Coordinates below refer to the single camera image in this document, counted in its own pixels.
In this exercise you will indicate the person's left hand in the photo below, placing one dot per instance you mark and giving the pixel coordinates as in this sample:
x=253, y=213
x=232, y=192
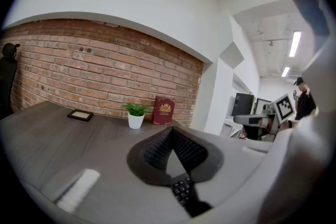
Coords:
x=312, y=160

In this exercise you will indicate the green plant in white pot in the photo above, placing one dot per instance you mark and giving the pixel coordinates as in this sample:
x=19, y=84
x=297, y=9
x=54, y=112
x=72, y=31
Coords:
x=136, y=118

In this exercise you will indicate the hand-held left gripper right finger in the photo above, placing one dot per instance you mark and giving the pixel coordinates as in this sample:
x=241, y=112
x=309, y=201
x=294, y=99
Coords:
x=233, y=173

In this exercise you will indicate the black keyboard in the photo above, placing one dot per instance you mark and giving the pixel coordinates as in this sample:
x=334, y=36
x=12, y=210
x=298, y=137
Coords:
x=181, y=191

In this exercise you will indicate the grey square wall panel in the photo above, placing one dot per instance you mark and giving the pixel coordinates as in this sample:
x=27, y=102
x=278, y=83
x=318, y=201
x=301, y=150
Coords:
x=232, y=56

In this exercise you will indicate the person's right forearm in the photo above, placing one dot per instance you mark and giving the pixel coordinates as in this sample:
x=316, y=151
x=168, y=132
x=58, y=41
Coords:
x=290, y=124

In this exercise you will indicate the black office chair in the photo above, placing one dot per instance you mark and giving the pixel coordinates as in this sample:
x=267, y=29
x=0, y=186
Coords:
x=6, y=81

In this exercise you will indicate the white desk with shelf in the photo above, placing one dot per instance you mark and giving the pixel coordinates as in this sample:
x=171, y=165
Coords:
x=232, y=126

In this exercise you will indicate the black picture frame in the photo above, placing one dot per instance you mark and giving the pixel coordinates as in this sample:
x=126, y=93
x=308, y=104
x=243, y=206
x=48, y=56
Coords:
x=80, y=115

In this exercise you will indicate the long ceiling light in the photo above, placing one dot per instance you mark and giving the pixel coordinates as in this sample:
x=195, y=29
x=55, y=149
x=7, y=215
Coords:
x=285, y=72
x=295, y=44

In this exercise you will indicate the black framed monitor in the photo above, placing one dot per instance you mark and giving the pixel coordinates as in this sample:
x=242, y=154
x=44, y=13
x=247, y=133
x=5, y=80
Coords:
x=262, y=105

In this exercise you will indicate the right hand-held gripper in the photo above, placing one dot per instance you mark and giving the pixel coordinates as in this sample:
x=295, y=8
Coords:
x=283, y=108

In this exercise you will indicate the dark red book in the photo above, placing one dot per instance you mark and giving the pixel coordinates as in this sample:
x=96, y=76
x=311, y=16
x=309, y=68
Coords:
x=163, y=110

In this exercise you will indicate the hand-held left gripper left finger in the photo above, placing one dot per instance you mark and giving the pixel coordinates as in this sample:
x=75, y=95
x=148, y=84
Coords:
x=110, y=178

